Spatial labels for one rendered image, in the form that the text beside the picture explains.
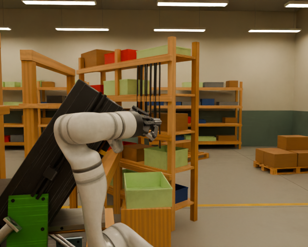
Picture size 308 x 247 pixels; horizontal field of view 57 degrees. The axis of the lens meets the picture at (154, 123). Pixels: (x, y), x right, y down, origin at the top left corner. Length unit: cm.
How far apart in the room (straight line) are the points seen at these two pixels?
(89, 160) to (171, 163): 277
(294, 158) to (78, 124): 646
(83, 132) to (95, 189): 14
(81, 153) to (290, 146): 678
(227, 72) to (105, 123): 961
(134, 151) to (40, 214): 310
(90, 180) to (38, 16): 1016
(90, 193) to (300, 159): 649
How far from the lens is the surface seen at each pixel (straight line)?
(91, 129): 63
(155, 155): 362
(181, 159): 370
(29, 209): 98
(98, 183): 67
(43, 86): 978
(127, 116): 74
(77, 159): 66
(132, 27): 1008
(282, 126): 1091
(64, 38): 1032
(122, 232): 75
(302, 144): 744
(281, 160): 671
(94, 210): 69
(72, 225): 109
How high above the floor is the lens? 156
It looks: 4 degrees down
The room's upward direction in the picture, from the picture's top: straight up
